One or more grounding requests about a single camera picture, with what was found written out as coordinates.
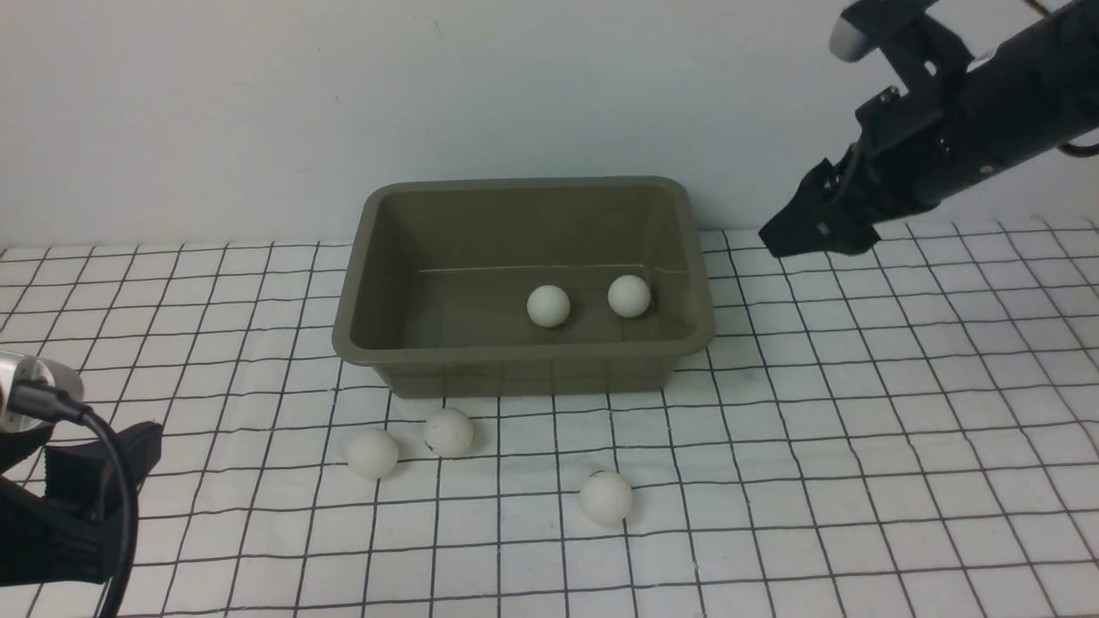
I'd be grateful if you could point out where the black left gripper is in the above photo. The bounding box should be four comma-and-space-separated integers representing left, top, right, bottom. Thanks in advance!
1, 421, 162, 587

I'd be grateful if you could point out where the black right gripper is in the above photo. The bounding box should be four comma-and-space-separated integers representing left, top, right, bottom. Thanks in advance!
759, 56, 1010, 258

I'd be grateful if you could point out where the white ping-pong ball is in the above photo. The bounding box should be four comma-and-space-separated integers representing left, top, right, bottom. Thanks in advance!
580, 470, 635, 525
344, 427, 399, 481
607, 275, 652, 319
526, 285, 571, 329

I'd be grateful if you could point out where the white ping-pong ball front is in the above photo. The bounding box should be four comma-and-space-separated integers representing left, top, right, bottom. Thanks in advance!
580, 470, 635, 525

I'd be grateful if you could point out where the white ping-pong ball marked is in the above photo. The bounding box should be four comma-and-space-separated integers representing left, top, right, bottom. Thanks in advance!
422, 408, 476, 457

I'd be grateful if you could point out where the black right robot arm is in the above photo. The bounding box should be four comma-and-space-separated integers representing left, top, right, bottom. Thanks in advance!
759, 1, 1098, 258

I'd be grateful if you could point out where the white checkered tablecloth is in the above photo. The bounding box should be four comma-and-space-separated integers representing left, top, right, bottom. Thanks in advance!
1, 221, 1098, 617

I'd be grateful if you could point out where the olive green plastic bin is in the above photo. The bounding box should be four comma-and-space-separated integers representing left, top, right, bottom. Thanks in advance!
332, 176, 717, 399

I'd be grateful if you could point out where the black left camera cable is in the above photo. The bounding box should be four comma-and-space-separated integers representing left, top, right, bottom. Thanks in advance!
9, 382, 138, 618

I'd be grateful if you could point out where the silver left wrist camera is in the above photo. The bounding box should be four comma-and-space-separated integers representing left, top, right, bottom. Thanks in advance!
1, 350, 85, 434

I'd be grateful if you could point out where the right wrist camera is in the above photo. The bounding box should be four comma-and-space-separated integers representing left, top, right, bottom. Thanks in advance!
829, 1, 975, 93

